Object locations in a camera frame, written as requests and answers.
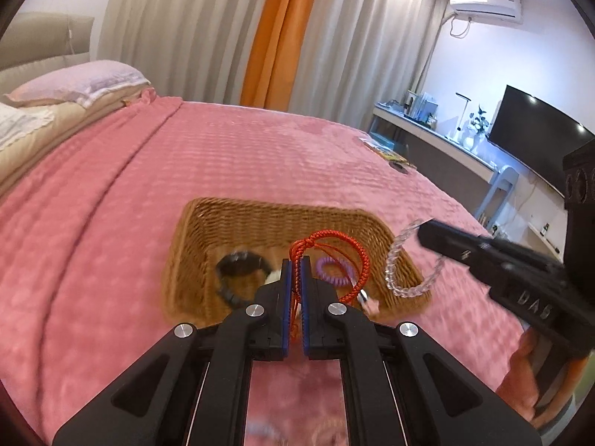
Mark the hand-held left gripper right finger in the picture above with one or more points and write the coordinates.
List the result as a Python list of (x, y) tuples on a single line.
[(305, 306)]

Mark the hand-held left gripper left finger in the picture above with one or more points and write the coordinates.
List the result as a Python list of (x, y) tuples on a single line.
[(284, 306)]

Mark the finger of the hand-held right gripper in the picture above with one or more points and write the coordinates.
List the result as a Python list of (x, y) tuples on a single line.
[(458, 258), (469, 240)]

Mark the brown wicker basket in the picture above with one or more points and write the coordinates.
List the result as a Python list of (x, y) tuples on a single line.
[(279, 223)]

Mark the pink cartoon charm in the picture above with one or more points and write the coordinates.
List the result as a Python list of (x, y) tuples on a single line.
[(370, 306)]

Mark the pale blue chair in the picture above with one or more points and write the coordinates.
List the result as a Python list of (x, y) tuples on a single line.
[(504, 179)]

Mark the white vase with flowers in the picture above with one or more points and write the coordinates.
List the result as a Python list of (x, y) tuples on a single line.
[(468, 141)]

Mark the white long desk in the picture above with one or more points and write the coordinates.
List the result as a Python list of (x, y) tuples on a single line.
[(441, 132)]

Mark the yellow book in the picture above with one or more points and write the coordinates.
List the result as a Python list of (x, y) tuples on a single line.
[(386, 151)]

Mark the black flat television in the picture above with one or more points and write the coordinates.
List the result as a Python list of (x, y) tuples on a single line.
[(534, 134)]

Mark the slim desk lamp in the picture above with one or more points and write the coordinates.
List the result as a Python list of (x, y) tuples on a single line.
[(463, 111)]

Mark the books on desk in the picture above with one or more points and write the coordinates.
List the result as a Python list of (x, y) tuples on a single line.
[(425, 104)]

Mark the pink fleece blanket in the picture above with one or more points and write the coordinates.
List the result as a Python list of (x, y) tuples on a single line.
[(139, 241)]

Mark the beige curtain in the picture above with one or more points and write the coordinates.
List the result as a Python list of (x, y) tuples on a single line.
[(186, 18), (372, 32)]

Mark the white air conditioner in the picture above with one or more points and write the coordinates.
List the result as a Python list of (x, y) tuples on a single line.
[(483, 7)]

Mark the orange curtain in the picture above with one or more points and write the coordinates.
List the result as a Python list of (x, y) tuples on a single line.
[(279, 32)]

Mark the beige folded quilt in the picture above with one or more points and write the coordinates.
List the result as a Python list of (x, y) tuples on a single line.
[(69, 121)]

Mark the lilac pillow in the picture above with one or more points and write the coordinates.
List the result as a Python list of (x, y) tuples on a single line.
[(79, 81)]

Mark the white floral pillow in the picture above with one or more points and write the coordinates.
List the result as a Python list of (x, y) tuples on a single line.
[(18, 123)]

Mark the beige padded headboard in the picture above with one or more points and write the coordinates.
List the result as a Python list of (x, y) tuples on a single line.
[(37, 37)]

